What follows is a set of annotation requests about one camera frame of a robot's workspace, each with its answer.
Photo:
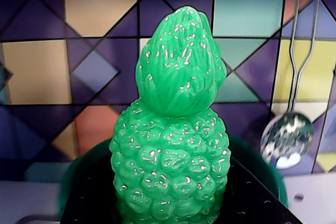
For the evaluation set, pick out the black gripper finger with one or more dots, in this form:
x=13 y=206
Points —
x=89 y=187
x=249 y=197

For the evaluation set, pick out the green bowl recipient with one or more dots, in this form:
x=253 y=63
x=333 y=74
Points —
x=244 y=153

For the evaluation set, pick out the green toy pineapple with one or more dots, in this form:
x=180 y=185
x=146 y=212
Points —
x=170 y=142

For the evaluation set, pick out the steel toy ladle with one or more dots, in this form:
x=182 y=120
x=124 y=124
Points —
x=287 y=137

